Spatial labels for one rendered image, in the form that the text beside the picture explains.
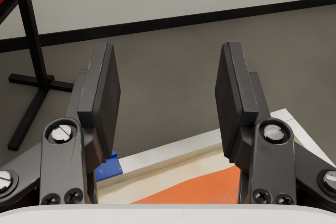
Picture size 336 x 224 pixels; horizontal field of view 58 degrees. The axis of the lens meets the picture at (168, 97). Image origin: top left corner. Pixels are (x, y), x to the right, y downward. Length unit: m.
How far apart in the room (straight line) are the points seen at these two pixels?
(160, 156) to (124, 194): 0.11
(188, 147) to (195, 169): 0.05
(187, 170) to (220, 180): 0.08
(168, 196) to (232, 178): 0.16
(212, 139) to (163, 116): 1.32
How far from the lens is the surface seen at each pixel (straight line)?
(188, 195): 0.70
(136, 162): 0.68
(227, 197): 0.72
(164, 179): 0.70
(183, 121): 2.05
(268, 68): 2.70
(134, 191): 0.69
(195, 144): 0.73
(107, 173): 0.65
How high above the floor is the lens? 1.57
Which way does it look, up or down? 47 degrees down
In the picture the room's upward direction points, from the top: 12 degrees clockwise
